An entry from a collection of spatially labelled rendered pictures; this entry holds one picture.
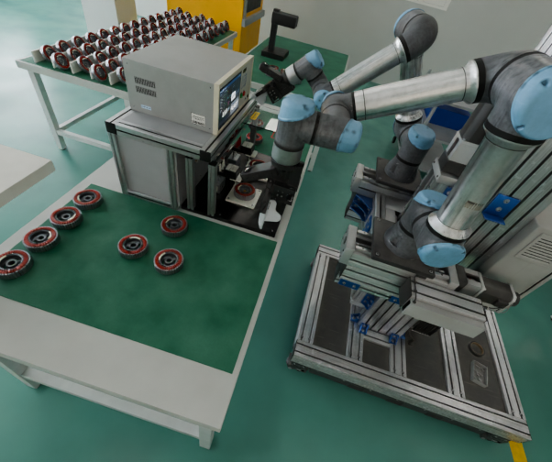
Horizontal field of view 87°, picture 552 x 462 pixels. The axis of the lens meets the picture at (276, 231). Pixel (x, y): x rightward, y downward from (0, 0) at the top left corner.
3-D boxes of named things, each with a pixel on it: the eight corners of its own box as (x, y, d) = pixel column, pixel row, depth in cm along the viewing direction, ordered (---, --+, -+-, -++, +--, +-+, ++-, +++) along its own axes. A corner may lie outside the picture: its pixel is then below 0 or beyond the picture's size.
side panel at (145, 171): (180, 206, 142) (175, 148, 119) (176, 210, 139) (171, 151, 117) (126, 190, 143) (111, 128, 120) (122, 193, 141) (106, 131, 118)
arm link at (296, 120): (319, 111, 62) (280, 102, 62) (305, 156, 70) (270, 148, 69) (320, 97, 67) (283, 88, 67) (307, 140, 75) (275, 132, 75)
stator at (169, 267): (189, 259, 121) (189, 253, 119) (173, 280, 114) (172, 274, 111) (165, 249, 123) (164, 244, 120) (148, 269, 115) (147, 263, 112)
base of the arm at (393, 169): (414, 170, 148) (424, 153, 141) (415, 187, 138) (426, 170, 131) (384, 161, 149) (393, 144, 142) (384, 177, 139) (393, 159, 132)
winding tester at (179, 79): (248, 98, 153) (254, 55, 138) (216, 136, 122) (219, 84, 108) (179, 78, 155) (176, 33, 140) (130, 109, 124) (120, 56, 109)
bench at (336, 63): (332, 109, 446) (349, 55, 392) (314, 174, 316) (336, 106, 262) (263, 90, 450) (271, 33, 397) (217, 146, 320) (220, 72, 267)
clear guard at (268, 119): (299, 127, 165) (301, 117, 161) (290, 148, 148) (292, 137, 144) (244, 111, 166) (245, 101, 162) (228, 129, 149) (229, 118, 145)
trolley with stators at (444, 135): (433, 152, 406) (482, 75, 334) (445, 195, 335) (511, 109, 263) (391, 140, 408) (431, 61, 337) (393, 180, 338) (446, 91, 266)
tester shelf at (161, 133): (259, 101, 164) (259, 93, 160) (210, 163, 116) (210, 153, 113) (184, 80, 166) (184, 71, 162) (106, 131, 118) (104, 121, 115)
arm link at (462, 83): (535, 32, 65) (316, 84, 79) (563, 44, 57) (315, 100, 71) (521, 85, 73) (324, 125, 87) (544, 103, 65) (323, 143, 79)
